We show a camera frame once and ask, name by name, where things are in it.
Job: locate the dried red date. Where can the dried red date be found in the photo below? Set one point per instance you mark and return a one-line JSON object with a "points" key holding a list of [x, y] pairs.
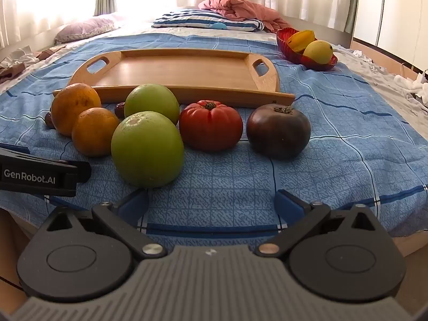
{"points": [[49, 121], [119, 109]]}

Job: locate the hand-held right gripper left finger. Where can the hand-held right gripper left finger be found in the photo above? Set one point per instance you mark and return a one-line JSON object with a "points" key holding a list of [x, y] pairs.
{"points": [[133, 207]]}

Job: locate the white wardrobe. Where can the white wardrobe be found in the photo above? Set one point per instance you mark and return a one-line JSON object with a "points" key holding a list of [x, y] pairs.
{"points": [[394, 6]]}

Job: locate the brown crumpled clothes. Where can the brown crumpled clothes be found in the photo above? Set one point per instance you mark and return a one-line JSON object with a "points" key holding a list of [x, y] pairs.
{"points": [[10, 72]]}

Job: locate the blue checked cloth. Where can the blue checked cloth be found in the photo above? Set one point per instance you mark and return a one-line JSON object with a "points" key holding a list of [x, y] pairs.
{"points": [[334, 147]]}

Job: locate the red glass bowl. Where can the red glass bowl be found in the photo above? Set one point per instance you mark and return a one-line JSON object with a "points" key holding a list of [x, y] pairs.
{"points": [[284, 45]]}

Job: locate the dark purple tomato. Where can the dark purple tomato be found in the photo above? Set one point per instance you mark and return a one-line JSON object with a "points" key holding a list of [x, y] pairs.
{"points": [[277, 132]]}

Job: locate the yellow mango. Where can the yellow mango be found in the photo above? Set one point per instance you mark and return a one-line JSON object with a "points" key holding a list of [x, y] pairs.
{"points": [[317, 52]]}

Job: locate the white crumpled clothes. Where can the white crumpled clothes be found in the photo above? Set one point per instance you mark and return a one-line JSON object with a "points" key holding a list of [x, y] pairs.
{"points": [[20, 58]]}

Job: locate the ribbed red tomato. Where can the ribbed red tomato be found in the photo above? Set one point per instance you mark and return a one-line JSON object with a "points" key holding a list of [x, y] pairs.
{"points": [[210, 127]]}

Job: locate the green apple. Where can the green apple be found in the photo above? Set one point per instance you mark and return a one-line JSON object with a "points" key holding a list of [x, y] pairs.
{"points": [[147, 150], [153, 100]]}

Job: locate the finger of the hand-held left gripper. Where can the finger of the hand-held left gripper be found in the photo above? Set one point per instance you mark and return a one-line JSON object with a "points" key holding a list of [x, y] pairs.
{"points": [[82, 174]]}

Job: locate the large orange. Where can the large orange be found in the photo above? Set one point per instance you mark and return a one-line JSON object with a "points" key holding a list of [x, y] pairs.
{"points": [[72, 107]]}

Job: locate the pink crumpled blanket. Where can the pink crumpled blanket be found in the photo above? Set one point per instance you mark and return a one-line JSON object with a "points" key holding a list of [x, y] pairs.
{"points": [[240, 10]]}

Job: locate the small orange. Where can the small orange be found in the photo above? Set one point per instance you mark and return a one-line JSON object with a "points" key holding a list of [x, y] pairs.
{"points": [[93, 133]]}

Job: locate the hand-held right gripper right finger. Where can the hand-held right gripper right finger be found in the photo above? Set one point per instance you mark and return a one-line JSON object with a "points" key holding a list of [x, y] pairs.
{"points": [[287, 205]]}

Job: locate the blue white striped pillow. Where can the blue white striped pillow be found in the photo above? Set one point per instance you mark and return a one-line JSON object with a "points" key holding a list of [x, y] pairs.
{"points": [[200, 18]]}

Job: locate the wooden bed frame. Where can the wooden bed frame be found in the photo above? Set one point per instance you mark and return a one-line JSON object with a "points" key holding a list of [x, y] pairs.
{"points": [[371, 48]]}

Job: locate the purple floral pillow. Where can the purple floral pillow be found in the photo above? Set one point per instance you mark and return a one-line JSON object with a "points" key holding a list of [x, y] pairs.
{"points": [[83, 28]]}

